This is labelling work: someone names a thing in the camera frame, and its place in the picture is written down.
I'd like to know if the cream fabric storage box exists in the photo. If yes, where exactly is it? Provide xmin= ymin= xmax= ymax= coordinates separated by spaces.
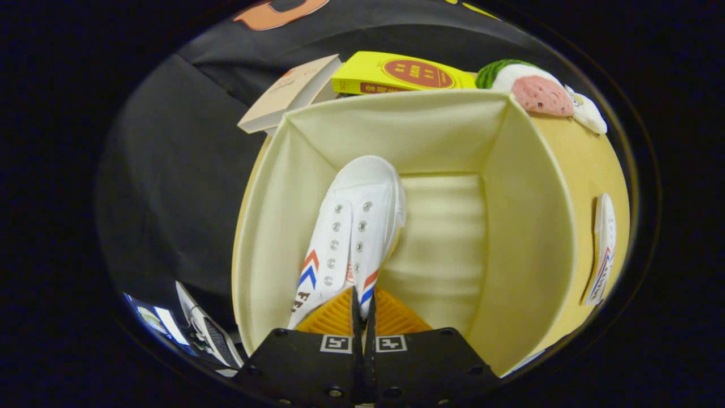
xmin=231 ymin=89 xmax=578 ymax=377

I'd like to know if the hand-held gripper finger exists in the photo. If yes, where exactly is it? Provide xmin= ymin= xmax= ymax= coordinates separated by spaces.
xmin=364 ymin=286 xmax=501 ymax=408
xmin=235 ymin=286 xmax=363 ymax=408

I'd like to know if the watermelon slice plush toy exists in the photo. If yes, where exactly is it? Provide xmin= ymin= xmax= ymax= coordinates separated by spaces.
xmin=475 ymin=59 xmax=575 ymax=118

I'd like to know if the small white plush toy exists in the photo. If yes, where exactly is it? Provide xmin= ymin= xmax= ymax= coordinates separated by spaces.
xmin=564 ymin=85 xmax=608 ymax=135

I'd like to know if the black backdrop cloth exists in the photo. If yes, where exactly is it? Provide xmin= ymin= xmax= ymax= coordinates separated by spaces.
xmin=96 ymin=0 xmax=573 ymax=363

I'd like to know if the beige book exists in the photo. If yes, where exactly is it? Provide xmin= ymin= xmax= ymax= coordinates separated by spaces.
xmin=237 ymin=54 xmax=344 ymax=135

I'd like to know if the white canvas shoe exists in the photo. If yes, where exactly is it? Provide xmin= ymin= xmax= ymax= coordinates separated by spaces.
xmin=583 ymin=193 xmax=617 ymax=307
xmin=286 ymin=155 xmax=407 ymax=330

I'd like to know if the computer screen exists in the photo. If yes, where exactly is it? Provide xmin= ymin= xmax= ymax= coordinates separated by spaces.
xmin=123 ymin=292 xmax=190 ymax=347

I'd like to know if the yellow book with red circle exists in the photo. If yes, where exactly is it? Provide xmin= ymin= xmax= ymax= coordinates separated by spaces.
xmin=331 ymin=51 xmax=477 ymax=96

